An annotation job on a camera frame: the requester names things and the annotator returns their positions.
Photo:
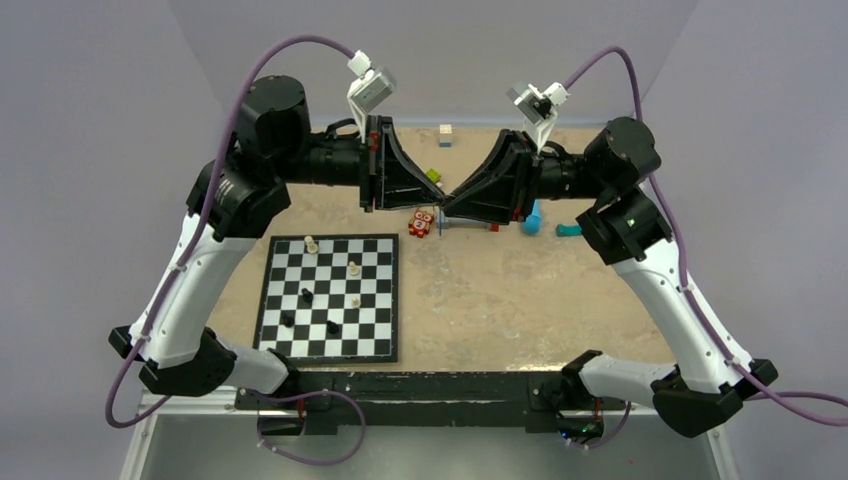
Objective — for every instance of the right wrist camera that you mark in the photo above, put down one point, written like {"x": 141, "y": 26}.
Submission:
{"x": 539, "y": 108}

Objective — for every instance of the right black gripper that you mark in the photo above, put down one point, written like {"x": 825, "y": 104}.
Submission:
{"x": 504, "y": 186}

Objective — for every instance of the white chess piece top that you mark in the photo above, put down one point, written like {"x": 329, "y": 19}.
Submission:
{"x": 311, "y": 245}

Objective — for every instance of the red owl number block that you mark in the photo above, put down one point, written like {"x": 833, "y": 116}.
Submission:
{"x": 420, "y": 223}

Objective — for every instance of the grey red toy bolt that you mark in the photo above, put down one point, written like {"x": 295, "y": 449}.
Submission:
{"x": 469, "y": 223}

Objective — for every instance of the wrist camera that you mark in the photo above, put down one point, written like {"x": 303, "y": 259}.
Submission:
{"x": 539, "y": 108}
{"x": 369, "y": 89}

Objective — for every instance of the light blue cylinder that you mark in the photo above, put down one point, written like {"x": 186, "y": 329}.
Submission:
{"x": 533, "y": 222}

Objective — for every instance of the teal curved piece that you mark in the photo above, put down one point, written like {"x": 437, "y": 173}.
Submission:
{"x": 562, "y": 230}

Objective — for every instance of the black white chessboard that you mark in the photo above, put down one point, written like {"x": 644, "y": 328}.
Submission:
{"x": 369, "y": 334}

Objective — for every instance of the colourful toy brick car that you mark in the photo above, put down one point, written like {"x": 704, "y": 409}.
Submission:
{"x": 434, "y": 176}

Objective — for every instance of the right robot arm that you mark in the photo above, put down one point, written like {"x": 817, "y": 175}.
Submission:
{"x": 710, "y": 378}

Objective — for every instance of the black base frame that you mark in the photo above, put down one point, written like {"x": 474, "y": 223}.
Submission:
{"x": 536, "y": 401}

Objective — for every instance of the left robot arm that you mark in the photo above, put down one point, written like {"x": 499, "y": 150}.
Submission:
{"x": 269, "y": 145}

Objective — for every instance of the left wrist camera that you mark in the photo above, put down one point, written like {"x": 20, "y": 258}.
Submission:
{"x": 369, "y": 89}

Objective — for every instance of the white blue small cube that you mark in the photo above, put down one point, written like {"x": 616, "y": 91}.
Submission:
{"x": 445, "y": 135}

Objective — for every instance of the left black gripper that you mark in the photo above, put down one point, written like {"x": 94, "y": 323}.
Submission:
{"x": 388, "y": 173}

